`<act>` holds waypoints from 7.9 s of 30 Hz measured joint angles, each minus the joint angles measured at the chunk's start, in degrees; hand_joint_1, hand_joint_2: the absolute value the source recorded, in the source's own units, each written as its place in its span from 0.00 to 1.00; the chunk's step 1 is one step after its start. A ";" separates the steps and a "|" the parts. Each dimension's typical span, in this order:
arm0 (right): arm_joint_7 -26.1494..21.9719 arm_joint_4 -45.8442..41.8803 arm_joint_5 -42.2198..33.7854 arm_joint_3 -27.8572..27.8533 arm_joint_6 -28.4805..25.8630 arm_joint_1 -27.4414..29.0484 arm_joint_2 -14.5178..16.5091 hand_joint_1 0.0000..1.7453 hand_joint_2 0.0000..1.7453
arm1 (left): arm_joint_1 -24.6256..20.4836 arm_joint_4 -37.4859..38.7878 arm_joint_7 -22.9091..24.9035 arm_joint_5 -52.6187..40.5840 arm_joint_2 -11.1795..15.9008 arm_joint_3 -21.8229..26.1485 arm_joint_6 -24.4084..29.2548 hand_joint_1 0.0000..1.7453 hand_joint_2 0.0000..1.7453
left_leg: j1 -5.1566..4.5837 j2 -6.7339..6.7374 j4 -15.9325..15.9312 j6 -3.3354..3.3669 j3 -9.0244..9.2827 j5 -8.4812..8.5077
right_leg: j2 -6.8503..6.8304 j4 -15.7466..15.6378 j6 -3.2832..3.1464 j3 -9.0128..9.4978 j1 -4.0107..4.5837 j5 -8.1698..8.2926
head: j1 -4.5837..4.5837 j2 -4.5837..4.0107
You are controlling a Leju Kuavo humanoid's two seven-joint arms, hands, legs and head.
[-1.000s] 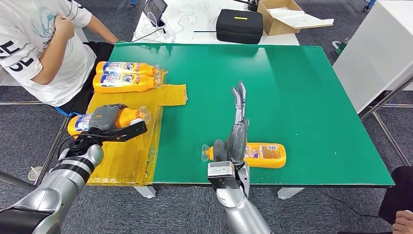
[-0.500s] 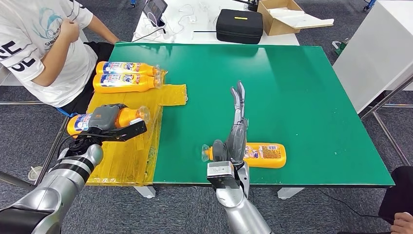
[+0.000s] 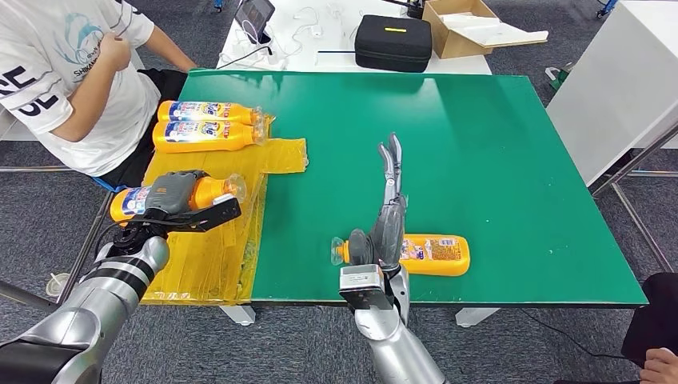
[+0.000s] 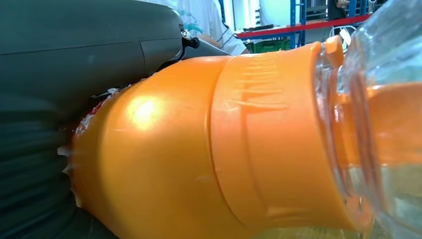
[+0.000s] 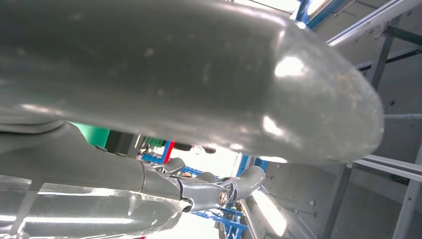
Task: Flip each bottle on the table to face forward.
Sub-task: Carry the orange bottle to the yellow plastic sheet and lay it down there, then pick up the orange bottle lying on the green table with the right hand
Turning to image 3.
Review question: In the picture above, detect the person's hand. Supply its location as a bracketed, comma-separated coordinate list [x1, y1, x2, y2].
[638, 346, 678, 384]

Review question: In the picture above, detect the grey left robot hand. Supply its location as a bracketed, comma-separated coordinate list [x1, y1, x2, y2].
[144, 170, 211, 219]

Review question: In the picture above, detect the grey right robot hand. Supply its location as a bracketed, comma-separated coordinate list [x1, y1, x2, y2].
[346, 132, 408, 274]

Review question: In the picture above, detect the person's right hand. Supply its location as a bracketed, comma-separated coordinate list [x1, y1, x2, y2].
[98, 32, 133, 73]

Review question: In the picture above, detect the orange detergent bottle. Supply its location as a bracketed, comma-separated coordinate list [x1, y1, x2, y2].
[152, 120, 267, 154]
[330, 234, 472, 278]
[110, 172, 248, 225]
[158, 100, 265, 126]

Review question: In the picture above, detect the person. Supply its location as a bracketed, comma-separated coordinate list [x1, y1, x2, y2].
[0, 0, 198, 193]

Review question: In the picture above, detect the yellow plastic wrapped board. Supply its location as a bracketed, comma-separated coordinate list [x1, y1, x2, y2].
[138, 114, 309, 307]

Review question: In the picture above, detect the white table foot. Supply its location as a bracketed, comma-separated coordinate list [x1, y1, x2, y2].
[219, 305, 257, 327]
[455, 308, 501, 329]

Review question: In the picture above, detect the white side table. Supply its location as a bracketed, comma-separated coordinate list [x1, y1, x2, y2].
[0, 106, 41, 143]
[545, 0, 678, 187]

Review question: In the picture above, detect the black tablet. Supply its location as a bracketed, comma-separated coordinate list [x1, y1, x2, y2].
[234, 0, 277, 46]

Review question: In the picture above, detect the clear plastic lid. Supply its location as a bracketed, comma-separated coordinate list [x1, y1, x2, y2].
[45, 272, 73, 299]

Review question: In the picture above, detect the white power strip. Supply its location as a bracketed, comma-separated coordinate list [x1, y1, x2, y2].
[263, 48, 291, 73]

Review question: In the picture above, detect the black carrying case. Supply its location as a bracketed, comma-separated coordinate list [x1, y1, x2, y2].
[353, 14, 434, 74]

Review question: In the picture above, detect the cardboard box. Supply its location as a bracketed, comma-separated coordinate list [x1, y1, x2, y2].
[421, 0, 501, 60]

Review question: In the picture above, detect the black device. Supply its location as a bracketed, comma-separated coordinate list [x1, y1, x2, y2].
[378, 0, 429, 21]

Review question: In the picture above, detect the white foam sheet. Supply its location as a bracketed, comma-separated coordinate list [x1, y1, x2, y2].
[439, 12, 550, 51]

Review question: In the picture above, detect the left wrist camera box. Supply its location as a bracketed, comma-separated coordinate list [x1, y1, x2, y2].
[158, 194, 243, 234]

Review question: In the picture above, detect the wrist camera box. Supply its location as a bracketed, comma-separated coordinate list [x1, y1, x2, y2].
[158, 194, 243, 234]
[338, 263, 396, 312]

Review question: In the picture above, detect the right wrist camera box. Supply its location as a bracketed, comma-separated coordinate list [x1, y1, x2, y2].
[338, 263, 396, 312]

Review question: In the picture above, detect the black floor cable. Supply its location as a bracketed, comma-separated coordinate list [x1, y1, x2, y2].
[521, 310, 632, 362]

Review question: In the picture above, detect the grey metal table frame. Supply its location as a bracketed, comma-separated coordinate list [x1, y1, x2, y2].
[588, 122, 678, 275]
[0, 165, 115, 314]

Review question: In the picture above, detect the white cable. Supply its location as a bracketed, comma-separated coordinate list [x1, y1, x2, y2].
[275, 6, 325, 60]

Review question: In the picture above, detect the green white floor bracket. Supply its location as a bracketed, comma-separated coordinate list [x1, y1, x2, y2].
[545, 63, 576, 94]

